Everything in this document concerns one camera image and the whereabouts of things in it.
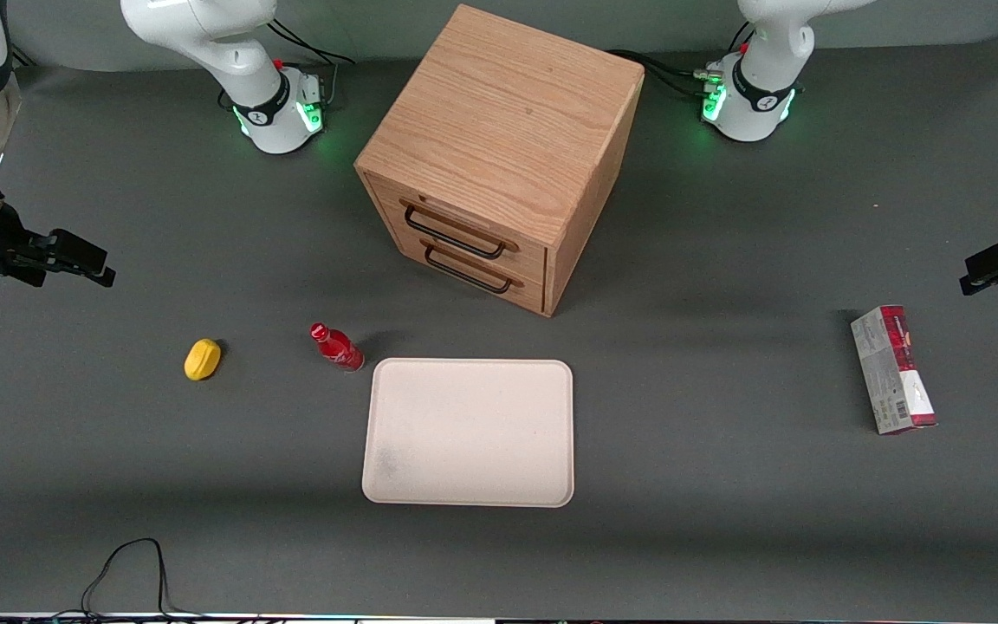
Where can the red coke bottle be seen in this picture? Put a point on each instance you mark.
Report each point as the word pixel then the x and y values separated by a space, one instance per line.
pixel 339 348

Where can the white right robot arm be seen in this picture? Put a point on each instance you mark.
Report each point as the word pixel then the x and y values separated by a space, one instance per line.
pixel 239 52

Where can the beige rectangular tray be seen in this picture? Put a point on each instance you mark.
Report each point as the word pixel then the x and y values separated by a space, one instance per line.
pixel 469 433

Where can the grey and red carton box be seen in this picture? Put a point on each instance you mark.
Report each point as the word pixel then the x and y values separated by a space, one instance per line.
pixel 893 373

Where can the yellow toy lemon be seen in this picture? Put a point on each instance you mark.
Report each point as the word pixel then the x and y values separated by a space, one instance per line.
pixel 202 360

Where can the wooden drawer front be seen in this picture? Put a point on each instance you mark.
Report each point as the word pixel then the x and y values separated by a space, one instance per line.
pixel 464 217
pixel 516 290

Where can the wooden drawer cabinet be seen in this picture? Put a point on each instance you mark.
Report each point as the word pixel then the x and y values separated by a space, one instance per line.
pixel 508 113

